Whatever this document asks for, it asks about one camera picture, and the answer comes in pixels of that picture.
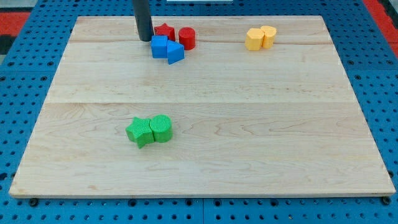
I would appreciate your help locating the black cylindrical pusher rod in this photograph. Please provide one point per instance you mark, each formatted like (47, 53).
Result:
(143, 19)

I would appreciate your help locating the blue triangle block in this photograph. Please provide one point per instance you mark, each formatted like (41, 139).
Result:
(175, 52)

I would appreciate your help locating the green cylinder block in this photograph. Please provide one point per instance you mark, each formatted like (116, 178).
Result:
(161, 126)

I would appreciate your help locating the green star block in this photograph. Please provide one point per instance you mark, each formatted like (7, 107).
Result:
(139, 131)

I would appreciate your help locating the red star block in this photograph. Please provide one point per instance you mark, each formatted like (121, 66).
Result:
(165, 30)

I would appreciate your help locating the yellow hexagon block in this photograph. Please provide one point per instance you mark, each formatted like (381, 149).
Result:
(254, 39)

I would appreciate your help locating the blue cube block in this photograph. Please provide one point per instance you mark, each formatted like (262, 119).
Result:
(158, 46)

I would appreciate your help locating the light wooden board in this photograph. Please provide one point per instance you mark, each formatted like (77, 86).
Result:
(282, 122)

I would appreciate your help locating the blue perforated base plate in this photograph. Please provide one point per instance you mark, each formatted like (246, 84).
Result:
(32, 59)

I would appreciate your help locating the red cylinder block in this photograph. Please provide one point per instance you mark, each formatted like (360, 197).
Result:
(187, 37)

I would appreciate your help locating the yellow heart block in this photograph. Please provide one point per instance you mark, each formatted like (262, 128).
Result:
(269, 36)

